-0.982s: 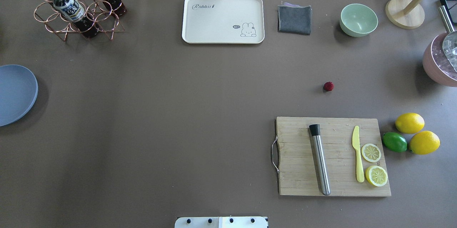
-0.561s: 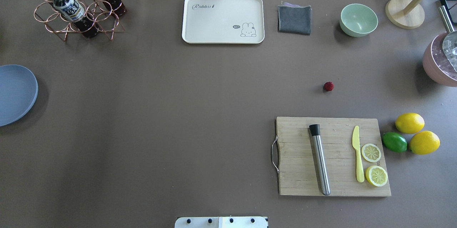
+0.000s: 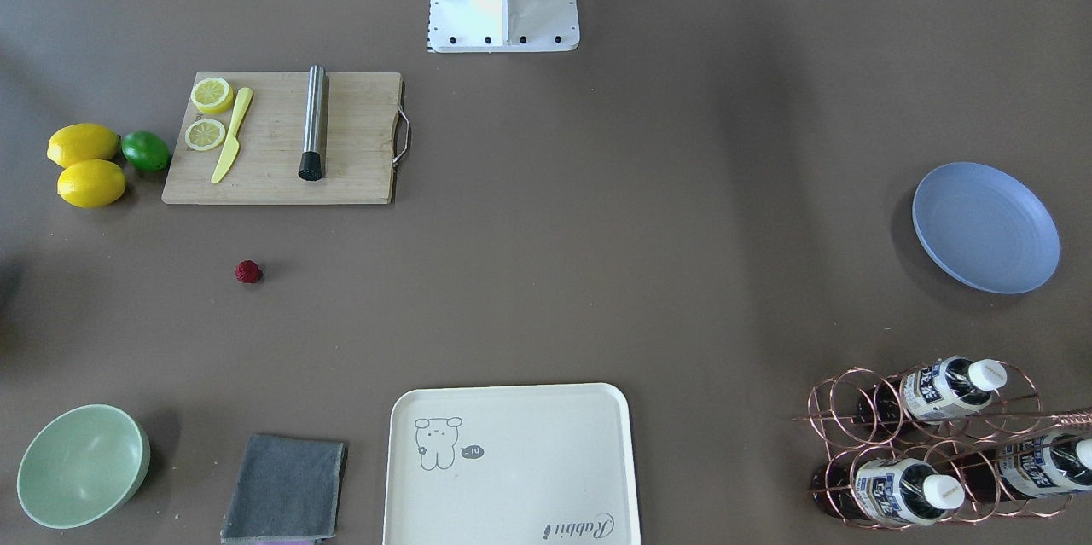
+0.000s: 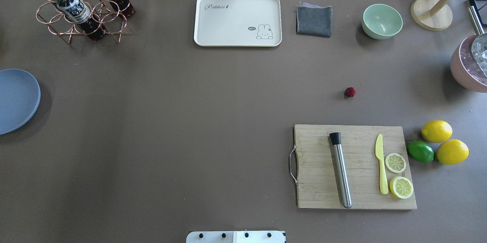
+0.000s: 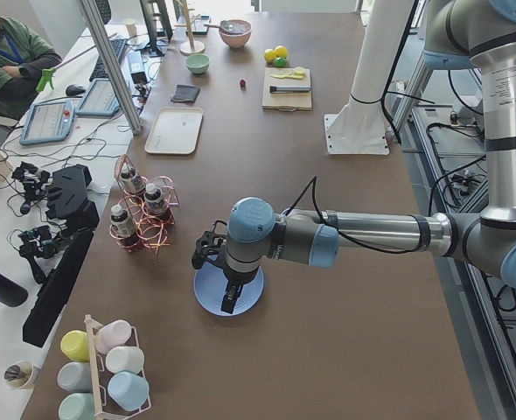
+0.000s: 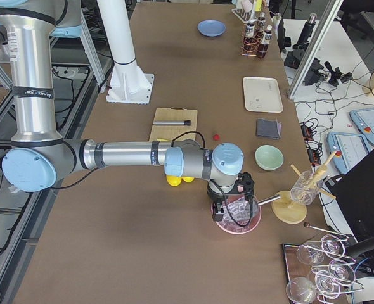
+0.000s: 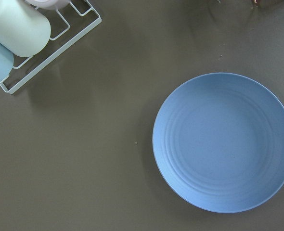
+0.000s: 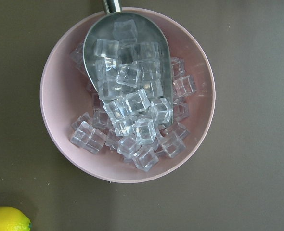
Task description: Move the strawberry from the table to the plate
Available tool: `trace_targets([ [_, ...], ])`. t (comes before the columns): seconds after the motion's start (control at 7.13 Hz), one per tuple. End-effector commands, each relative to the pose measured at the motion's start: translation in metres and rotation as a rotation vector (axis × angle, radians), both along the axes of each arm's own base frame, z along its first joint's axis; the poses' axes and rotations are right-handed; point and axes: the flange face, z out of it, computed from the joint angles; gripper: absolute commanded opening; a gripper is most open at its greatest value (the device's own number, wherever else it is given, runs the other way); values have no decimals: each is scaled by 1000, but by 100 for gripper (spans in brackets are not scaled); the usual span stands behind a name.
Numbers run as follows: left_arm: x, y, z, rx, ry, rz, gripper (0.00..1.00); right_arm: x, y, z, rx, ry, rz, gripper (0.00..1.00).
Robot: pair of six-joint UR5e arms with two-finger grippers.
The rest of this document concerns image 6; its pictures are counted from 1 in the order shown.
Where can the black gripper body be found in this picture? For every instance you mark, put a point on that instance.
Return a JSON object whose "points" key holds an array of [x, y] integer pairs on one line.
{"points": [[216, 198]]}

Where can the blue plate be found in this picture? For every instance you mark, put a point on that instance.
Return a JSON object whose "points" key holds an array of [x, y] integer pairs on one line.
{"points": [[211, 28]]}

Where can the pink bowl basket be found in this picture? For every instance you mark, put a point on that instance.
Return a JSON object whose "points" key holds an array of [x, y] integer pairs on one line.
{"points": [[235, 222]]}

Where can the whole yellow lemon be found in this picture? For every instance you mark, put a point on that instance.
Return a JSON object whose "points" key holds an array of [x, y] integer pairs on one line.
{"points": [[188, 179], [173, 181]]}

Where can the green bowl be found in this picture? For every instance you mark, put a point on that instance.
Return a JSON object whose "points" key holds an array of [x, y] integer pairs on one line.
{"points": [[269, 157]]}

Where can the wooden cup tree stand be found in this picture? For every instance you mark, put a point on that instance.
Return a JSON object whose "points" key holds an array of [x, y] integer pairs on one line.
{"points": [[291, 212]]}

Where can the steel muddler black tip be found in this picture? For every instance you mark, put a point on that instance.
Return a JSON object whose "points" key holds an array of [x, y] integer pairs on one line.
{"points": [[172, 122]]}

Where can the clear glass mug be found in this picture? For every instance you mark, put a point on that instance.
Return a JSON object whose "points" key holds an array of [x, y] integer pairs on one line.
{"points": [[303, 191]]}

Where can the grey folded cloth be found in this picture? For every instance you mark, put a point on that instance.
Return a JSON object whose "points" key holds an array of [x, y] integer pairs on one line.
{"points": [[268, 128]]}

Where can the wooden cutting board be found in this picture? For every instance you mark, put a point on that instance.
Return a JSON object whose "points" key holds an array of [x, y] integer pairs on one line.
{"points": [[170, 132]]}

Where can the cream rabbit tray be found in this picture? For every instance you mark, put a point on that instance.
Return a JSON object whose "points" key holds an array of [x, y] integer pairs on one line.
{"points": [[262, 94]]}

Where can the wine glass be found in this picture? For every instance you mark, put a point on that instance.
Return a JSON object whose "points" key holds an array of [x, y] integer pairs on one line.
{"points": [[341, 271], [332, 246], [301, 290]]}

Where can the black monitor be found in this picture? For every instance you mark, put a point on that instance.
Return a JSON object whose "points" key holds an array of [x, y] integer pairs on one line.
{"points": [[354, 193]]}

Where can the dark tea bottle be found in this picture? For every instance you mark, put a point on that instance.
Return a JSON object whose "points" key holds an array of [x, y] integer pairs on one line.
{"points": [[264, 42], [249, 40], [261, 23]]}

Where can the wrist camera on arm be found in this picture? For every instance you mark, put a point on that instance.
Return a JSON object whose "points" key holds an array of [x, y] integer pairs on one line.
{"points": [[243, 186]]}

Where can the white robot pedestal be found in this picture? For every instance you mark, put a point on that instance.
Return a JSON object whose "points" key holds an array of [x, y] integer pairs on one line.
{"points": [[128, 83]]}

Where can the copper wire bottle rack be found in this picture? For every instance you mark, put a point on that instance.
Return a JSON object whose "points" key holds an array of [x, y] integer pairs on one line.
{"points": [[257, 37]]}

